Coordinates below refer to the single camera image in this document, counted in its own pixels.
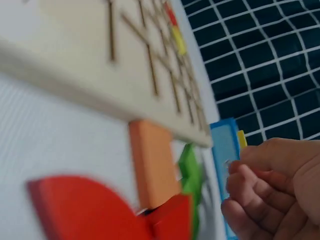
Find person's right hand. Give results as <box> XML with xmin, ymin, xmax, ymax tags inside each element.
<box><xmin>220</xmin><ymin>137</ymin><xmax>320</xmax><ymax>240</ymax></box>

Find small yellow wooden block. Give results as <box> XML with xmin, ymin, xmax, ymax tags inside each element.
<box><xmin>236</xmin><ymin>129</ymin><xmax>249</xmax><ymax>151</ymax></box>

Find blue long wooden block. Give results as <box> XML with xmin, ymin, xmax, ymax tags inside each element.
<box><xmin>209</xmin><ymin>117</ymin><xmax>242</xmax><ymax>240</ymax></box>

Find green zigzag wooden block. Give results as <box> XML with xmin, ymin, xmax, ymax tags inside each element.
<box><xmin>176</xmin><ymin>143</ymin><xmax>204</xmax><ymax>240</ymax></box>

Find red angular wooden block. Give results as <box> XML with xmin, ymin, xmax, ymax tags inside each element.
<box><xmin>136</xmin><ymin>193</ymin><xmax>194</xmax><ymax>240</ymax></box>

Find orange rectangular wooden block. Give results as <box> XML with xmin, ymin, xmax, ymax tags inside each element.
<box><xmin>128</xmin><ymin>119</ymin><xmax>182</xmax><ymax>210</ymax></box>

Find yellow puzzle piece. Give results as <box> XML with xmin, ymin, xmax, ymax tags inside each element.
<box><xmin>170</xmin><ymin>25</ymin><xmax>188</xmax><ymax>57</ymax></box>

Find red semicircle wooden block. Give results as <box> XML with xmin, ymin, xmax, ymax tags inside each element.
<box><xmin>26</xmin><ymin>175</ymin><xmax>156</xmax><ymax>240</ymax></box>

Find red puzzle piece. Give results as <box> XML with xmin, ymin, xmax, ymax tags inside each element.
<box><xmin>163</xmin><ymin>1</ymin><xmax>179</xmax><ymax>27</ymax></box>

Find wooden puzzle board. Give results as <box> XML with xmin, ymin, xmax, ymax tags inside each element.
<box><xmin>0</xmin><ymin>0</ymin><xmax>214</xmax><ymax>149</ymax></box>

